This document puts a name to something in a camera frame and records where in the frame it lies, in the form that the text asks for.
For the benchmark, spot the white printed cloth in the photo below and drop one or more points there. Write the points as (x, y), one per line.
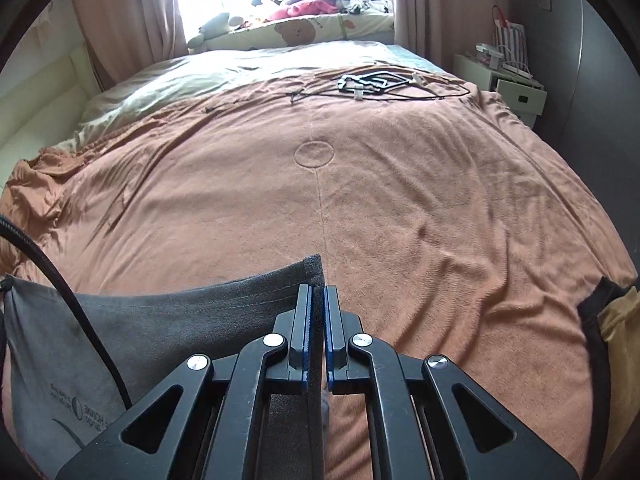
(365, 4)

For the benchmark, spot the bear printed pillow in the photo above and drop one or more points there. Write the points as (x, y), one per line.
(300, 30)

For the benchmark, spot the dark grey wardrobe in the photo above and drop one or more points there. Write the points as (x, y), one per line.
(575, 60)

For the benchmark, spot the striped paper bag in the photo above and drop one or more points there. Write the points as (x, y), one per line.
(509, 35)

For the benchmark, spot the red cloth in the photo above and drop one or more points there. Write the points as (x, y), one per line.
(305, 8)

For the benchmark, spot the pink curtain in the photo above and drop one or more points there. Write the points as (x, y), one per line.
(130, 15)
(440, 10)

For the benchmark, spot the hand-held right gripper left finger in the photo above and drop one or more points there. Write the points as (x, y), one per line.
(309, 325)

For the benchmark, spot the orange fleece blanket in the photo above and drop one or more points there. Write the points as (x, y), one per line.
(400, 185)

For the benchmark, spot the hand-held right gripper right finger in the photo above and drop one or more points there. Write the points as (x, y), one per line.
(328, 325)

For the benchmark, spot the pale green bed sheet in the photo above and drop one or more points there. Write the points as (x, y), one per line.
(200, 75)

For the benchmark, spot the grey t-shirt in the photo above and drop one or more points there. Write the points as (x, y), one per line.
(175, 320)

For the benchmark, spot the black and tan garment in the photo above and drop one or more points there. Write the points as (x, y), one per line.
(617, 330)

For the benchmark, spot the pile of black clothes hangers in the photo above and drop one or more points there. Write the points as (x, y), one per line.
(372, 82)

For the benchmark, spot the pale green plush toy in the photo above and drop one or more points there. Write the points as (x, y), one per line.
(217, 27)

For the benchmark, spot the white bed frame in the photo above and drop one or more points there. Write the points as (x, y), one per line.
(40, 105)

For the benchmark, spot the white nightstand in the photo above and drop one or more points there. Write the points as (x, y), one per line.
(515, 92)

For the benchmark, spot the white power strip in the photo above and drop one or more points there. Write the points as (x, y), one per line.
(517, 71)

